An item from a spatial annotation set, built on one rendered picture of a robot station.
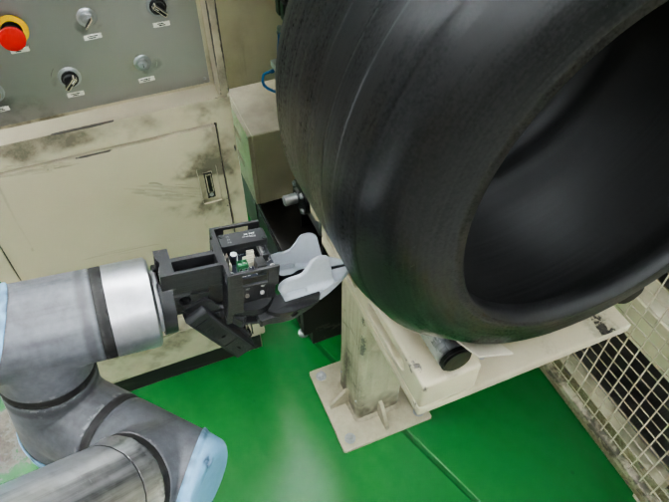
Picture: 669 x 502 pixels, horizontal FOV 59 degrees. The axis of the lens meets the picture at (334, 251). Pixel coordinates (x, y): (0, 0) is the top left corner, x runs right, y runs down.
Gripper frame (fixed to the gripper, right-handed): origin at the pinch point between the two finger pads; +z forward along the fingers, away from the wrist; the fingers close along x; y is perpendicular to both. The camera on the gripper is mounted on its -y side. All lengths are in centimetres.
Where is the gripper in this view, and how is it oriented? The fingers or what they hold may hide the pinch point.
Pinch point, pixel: (337, 272)
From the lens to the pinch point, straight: 67.1
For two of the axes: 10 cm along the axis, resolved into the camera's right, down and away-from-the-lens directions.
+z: 9.2, -2.0, 3.5
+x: -3.9, -6.7, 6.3
